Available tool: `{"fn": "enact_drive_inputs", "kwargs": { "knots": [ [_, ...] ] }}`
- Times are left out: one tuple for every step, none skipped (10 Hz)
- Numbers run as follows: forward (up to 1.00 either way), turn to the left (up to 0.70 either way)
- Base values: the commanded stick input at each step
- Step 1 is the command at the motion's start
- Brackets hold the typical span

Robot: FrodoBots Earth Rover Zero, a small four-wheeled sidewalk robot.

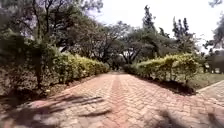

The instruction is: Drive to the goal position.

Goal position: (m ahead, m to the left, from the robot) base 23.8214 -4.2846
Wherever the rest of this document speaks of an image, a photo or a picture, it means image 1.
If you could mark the red brick path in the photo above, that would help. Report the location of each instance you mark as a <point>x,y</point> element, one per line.
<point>116,100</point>

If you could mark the grass strip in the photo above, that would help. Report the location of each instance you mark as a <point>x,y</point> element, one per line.
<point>206,79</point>

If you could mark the row of trees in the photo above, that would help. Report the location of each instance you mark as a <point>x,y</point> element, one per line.
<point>100,36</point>

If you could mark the green trimmed hedge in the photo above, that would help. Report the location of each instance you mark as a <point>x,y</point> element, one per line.
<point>78,66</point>
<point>166,66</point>

